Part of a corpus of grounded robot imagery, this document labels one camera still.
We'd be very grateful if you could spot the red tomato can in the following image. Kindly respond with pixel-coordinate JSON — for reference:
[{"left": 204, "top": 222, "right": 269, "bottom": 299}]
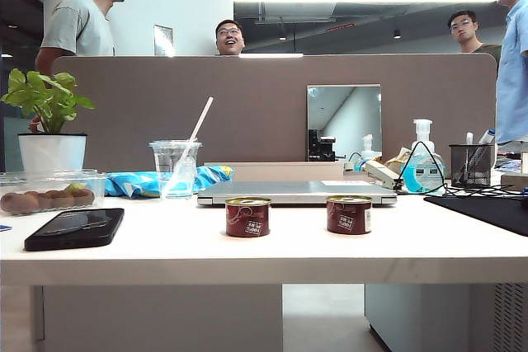
[
  {"left": 325, "top": 195, "right": 375, "bottom": 236},
  {"left": 224, "top": 196, "right": 272, "bottom": 239}
]

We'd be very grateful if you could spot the beige desk riser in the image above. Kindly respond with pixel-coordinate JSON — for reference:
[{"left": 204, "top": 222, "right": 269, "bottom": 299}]
[{"left": 203, "top": 161, "right": 346, "bottom": 182}]

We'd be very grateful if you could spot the brown desk partition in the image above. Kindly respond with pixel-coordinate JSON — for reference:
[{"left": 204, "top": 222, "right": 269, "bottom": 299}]
[{"left": 50, "top": 54, "right": 497, "bottom": 171}]

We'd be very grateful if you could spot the silver closed laptop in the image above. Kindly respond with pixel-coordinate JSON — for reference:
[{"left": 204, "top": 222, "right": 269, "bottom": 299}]
[{"left": 196, "top": 180, "right": 398, "bottom": 208}]

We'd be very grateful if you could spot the square mirror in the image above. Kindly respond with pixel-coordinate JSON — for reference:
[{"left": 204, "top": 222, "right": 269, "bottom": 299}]
[{"left": 306, "top": 83, "right": 383, "bottom": 162}]

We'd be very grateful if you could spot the clear plastic cup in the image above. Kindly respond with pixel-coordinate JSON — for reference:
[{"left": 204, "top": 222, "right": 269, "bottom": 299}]
[{"left": 148, "top": 139, "right": 204, "bottom": 199}]

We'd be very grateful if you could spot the beige stapler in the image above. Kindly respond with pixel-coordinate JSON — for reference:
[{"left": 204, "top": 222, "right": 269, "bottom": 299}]
[{"left": 365, "top": 160, "right": 403, "bottom": 192}]

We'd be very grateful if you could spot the seated man with glasses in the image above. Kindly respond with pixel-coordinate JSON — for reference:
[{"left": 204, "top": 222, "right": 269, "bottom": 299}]
[{"left": 214, "top": 19, "right": 248, "bottom": 57}]

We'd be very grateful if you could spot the crumpled yellow wrapper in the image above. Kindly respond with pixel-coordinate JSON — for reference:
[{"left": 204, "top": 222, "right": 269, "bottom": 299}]
[{"left": 383, "top": 146, "right": 413, "bottom": 167}]

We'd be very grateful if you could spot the blue snack bag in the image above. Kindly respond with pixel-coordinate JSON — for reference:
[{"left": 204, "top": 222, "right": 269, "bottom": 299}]
[{"left": 102, "top": 165, "right": 235, "bottom": 199}]

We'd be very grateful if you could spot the blue hand sanitizer pump bottle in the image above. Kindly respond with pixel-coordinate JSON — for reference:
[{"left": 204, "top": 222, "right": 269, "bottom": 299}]
[{"left": 402, "top": 119, "right": 447, "bottom": 195}]

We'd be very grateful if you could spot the brown kiwi fruit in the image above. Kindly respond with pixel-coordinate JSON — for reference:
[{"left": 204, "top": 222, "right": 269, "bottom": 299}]
[
  {"left": 40, "top": 189, "right": 65, "bottom": 209},
  {"left": 0, "top": 193, "right": 26, "bottom": 214},
  {"left": 72, "top": 188, "right": 96, "bottom": 208},
  {"left": 22, "top": 190, "right": 45, "bottom": 211}
]

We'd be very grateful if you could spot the black smartphone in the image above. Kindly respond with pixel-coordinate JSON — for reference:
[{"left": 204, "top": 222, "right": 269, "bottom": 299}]
[{"left": 23, "top": 207, "right": 125, "bottom": 252}]

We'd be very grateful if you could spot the black mesh pen holder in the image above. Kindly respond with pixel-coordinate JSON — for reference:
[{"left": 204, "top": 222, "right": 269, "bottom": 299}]
[{"left": 448, "top": 143, "right": 496, "bottom": 189}]

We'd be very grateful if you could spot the white plant pot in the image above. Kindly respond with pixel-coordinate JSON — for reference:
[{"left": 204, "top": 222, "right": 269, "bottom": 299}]
[{"left": 16, "top": 133, "right": 88, "bottom": 176}]

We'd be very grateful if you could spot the clear plastic fruit container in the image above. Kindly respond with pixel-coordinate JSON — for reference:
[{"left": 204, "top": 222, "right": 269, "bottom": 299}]
[{"left": 0, "top": 169, "right": 108, "bottom": 217}]

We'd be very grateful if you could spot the man in grey t-shirt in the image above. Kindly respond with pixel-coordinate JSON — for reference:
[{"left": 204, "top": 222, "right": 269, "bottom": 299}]
[{"left": 35, "top": 0, "right": 133, "bottom": 77}]

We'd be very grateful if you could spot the green leafy plant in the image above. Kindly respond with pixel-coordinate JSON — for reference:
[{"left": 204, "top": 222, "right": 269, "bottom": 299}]
[{"left": 0, "top": 68, "right": 96, "bottom": 135}]

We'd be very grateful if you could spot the black desk mat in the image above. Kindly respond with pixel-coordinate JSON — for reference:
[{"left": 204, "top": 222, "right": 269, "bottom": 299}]
[{"left": 423, "top": 194, "right": 528, "bottom": 237}]

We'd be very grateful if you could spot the man in dark shirt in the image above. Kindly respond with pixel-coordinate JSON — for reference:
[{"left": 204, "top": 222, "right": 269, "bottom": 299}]
[{"left": 448, "top": 9, "right": 502, "bottom": 68}]

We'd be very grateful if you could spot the grey under-desk cabinet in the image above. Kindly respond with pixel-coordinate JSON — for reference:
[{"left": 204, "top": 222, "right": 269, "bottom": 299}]
[{"left": 365, "top": 284, "right": 528, "bottom": 352}]

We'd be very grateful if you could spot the wooden box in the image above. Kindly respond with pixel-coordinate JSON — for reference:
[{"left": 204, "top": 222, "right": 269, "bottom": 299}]
[{"left": 500, "top": 172, "right": 528, "bottom": 192}]

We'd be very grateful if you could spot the man in blue shirt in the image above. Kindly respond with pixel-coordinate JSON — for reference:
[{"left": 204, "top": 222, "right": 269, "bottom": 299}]
[{"left": 493, "top": 0, "right": 528, "bottom": 151}]

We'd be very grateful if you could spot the wall notice paper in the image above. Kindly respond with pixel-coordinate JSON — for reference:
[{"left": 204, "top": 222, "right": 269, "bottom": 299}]
[{"left": 153, "top": 24, "right": 174, "bottom": 57}]

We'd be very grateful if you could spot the black cable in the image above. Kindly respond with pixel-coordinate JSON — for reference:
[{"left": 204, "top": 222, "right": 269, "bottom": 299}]
[{"left": 394, "top": 140, "right": 528, "bottom": 199}]

